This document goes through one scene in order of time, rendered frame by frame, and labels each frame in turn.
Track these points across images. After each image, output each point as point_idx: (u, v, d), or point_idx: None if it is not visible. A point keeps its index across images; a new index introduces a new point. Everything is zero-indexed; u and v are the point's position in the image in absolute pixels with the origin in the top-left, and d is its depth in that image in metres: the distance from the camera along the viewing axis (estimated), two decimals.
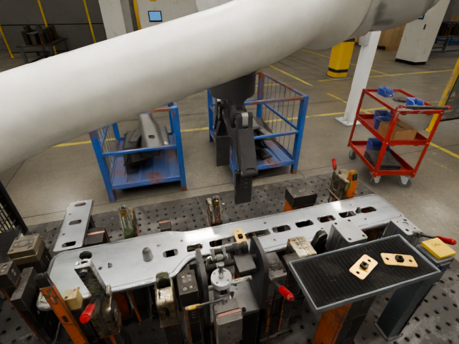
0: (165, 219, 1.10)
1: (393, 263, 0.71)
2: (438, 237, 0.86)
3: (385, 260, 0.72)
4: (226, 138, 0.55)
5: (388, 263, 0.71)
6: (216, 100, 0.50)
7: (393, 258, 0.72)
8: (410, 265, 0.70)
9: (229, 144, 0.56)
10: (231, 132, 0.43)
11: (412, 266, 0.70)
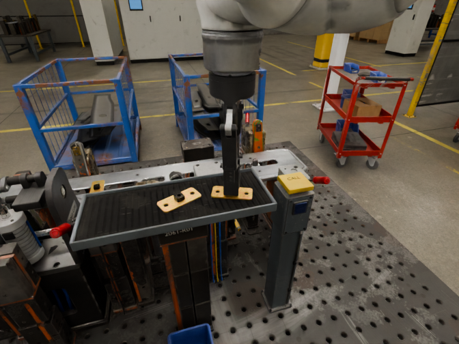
0: (23, 172, 0.93)
1: (220, 196, 0.54)
2: (315, 178, 0.68)
3: (214, 192, 0.55)
4: None
5: (216, 195, 0.54)
6: None
7: None
8: (242, 198, 0.53)
9: (239, 168, 0.52)
10: None
11: (244, 199, 0.53)
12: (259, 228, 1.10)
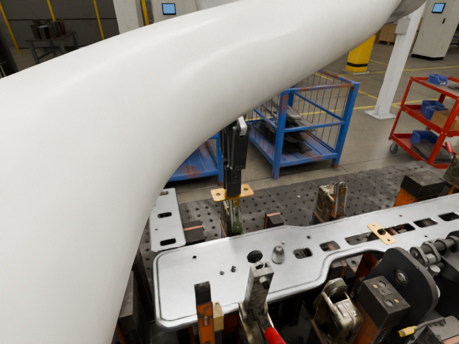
0: (272, 211, 0.89)
1: (224, 198, 0.53)
2: None
3: (215, 196, 0.54)
4: None
5: (219, 198, 0.53)
6: None
7: (225, 192, 0.55)
8: (245, 194, 0.54)
9: None
10: (228, 134, 0.45)
11: (247, 195, 0.54)
12: None
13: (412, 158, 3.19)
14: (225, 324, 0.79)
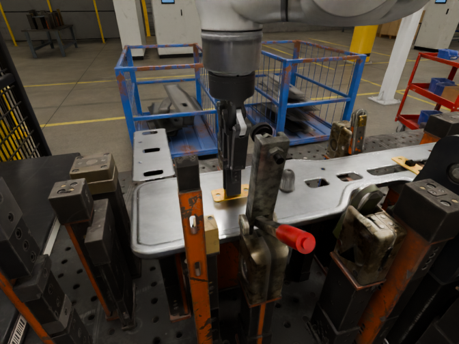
0: None
1: (224, 198, 0.53)
2: None
3: (215, 196, 0.54)
4: None
5: (219, 198, 0.53)
6: (217, 112, 0.50)
7: (225, 192, 0.55)
8: (245, 194, 0.54)
9: None
10: (228, 134, 0.45)
11: (247, 195, 0.54)
12: None
13: None
14: (223, 274, 0.66)
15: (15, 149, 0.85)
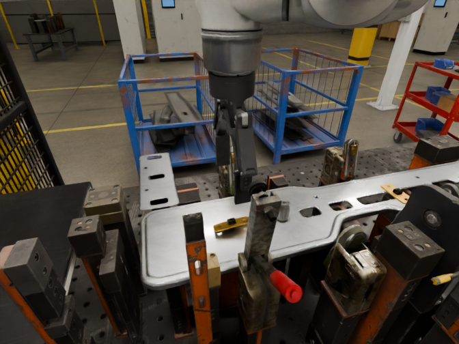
0: (276, 174, 0.81)
1: (224, 228, 0.58)
2: None
3: (216, 228, 0.59)
4: (226, 138, 0.55)
5: (219, 228, 0.58)
6: (216, 100, 0.50)
7: (225, 224, 0.60)
8: (243, 222, 0.59)
9: (229, 144, 0.56)
10: (231, 132, 0.43)
11: (245, 223, 0.59)
12: None
13: None
14: (223, 295, 0.71)
15: (27, 172, 0.90)
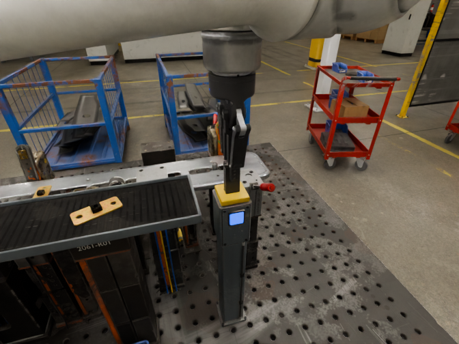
0: None
1: None
2: (261, 185, 0.64)
3: None
4: None
5: None
6: (218, 113, 0.50)
7: None
8: None
9: (238, 168, 0.52)
10: (227, 134, 0.45)
11: None
12: None
13: None
14: None
15: None
